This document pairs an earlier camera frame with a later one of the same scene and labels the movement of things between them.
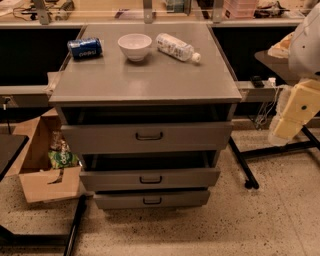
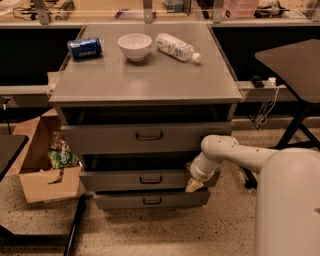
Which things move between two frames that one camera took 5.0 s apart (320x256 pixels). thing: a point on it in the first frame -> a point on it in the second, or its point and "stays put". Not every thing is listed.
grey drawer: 150,171 stays put
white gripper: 306,50 -> 201,174
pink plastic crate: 240,9 stays put
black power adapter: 257,81 stays put
